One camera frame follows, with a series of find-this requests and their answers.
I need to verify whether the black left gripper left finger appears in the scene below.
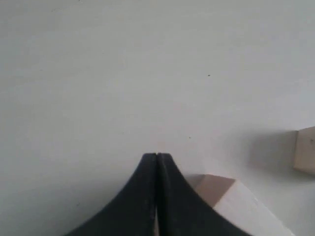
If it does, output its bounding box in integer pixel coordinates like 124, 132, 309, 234
67, 153, 157, 236

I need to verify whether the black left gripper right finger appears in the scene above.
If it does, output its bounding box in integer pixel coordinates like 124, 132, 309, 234
157, 153, 248, 236

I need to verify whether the large pale wooden cube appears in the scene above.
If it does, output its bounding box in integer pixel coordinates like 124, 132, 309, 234
194, 175, 294, 236

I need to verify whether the medium bare wooden cube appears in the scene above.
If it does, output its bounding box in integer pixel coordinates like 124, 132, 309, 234
293, 126, 315, 175

